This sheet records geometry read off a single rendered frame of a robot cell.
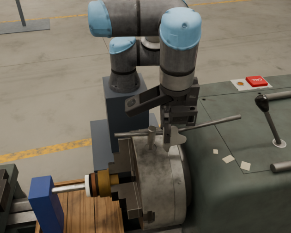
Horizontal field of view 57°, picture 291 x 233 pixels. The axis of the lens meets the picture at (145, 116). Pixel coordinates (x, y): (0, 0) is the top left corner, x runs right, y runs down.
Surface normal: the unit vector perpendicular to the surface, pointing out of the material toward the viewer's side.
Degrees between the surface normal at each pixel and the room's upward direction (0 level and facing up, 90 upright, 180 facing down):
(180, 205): 75
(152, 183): 45
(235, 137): 0
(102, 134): 0
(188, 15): 9
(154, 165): 27
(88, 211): 0
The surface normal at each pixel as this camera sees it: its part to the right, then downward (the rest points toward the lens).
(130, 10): 0.04, -0.08
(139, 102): -0.47, -0.62
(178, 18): -0.01, -0.69
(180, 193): 0.15, 0.11
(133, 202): -0.02, -0.85
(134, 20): 0.06, 0.42
